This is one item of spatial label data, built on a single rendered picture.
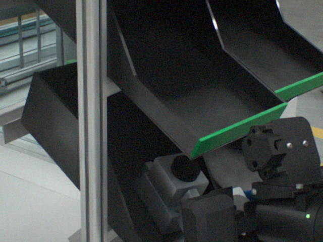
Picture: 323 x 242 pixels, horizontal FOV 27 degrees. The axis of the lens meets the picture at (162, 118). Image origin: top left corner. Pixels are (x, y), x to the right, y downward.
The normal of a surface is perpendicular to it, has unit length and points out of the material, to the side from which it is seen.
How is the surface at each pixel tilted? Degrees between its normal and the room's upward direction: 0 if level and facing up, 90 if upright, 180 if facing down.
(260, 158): 81
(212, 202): 28
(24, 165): 0
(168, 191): 85
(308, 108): 0
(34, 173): 0
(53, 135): 90
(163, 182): 85
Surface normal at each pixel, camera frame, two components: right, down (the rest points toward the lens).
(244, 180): 0.33, -0.72
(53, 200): 0.03, -0.93
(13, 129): 0.83, 0.23
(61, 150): -0.69, 0.26
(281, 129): 0.58, -0.29
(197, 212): -0.30, -0.40
